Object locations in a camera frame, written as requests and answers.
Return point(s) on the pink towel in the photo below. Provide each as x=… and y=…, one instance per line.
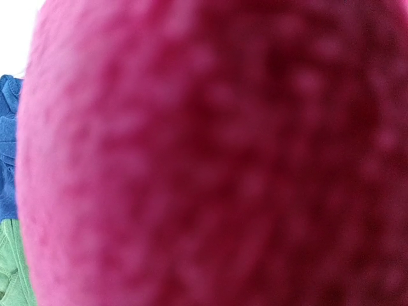
x=215, y=153

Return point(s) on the royal blue towel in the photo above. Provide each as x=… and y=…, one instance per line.
x=10, y=94

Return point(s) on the green towel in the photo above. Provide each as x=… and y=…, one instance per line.
x=16, y=286

